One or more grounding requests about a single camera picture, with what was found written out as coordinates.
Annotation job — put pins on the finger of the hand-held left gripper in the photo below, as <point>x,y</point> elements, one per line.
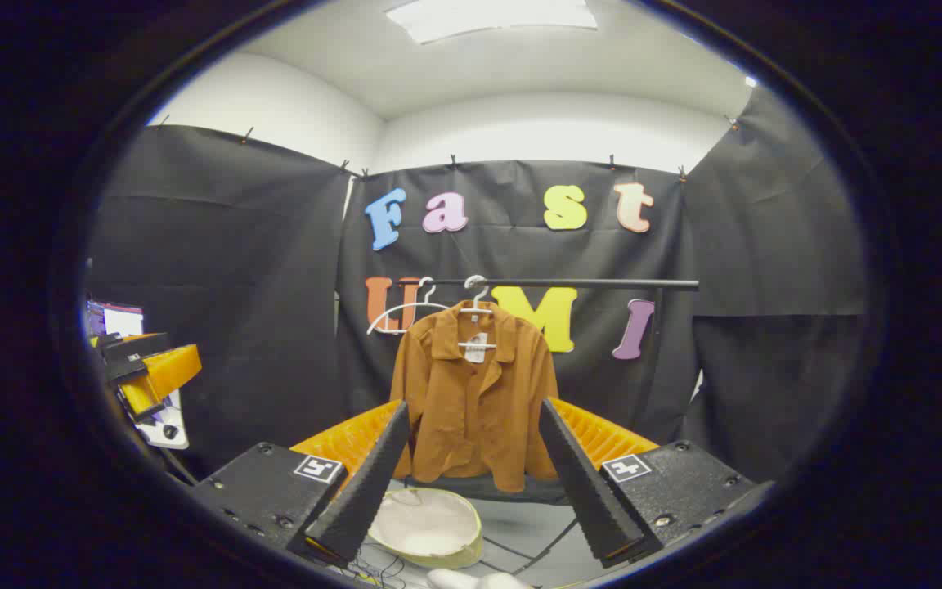
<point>140,399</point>
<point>168,368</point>

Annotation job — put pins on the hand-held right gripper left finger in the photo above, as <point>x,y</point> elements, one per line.
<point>369,483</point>

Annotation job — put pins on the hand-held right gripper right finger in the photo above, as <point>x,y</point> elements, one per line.
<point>581,483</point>

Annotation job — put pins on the white laundry hamper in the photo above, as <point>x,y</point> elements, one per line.
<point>426,528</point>

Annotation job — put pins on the brown jacket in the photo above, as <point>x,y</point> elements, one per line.
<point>471,409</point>

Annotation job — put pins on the white plastic hanger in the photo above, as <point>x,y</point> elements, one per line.
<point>479,307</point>
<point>393,315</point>

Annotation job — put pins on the black clothes rack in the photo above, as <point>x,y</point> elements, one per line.
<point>602,283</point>

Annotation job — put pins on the black backdrop cloth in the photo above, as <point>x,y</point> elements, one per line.
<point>258,327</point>

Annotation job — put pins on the white rounded object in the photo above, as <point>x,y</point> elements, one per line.
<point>479,581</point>

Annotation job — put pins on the ceiling light panel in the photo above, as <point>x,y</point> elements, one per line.
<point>491,16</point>

